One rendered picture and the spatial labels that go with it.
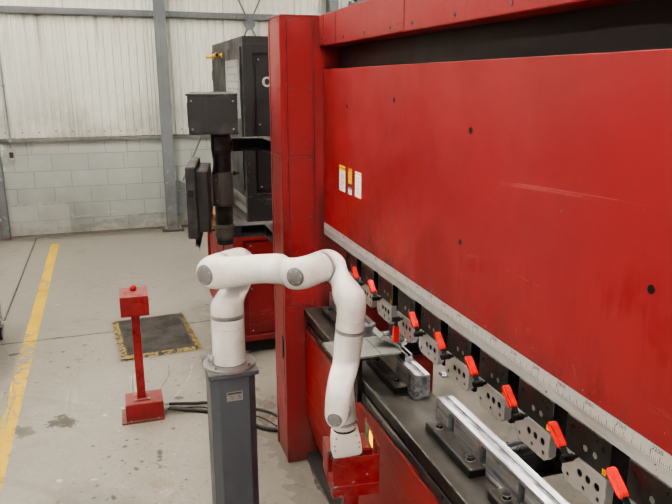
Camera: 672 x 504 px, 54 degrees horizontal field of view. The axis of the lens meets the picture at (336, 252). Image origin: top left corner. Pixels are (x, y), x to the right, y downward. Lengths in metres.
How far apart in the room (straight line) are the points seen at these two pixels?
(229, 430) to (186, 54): 7.44
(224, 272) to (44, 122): 7.33
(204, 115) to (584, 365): 2.27
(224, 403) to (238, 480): 0.32
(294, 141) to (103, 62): 6.36
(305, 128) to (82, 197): 6.56
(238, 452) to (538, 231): 1.43
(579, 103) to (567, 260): 0.35
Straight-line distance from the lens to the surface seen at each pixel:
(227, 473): 2.60
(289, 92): 3.21
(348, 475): 2.31
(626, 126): 1.43
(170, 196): 9.35
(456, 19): 2.00
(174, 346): 5.33
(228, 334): 2.39
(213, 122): 3.31
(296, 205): 3.27
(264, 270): 2.18
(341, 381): 2.10
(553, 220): 1.62
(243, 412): 2.50
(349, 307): 2.03
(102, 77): 9.39
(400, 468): 2.41
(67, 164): 9.47
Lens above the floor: 2.00
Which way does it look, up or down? 14 degrees down
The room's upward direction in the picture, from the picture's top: straight up
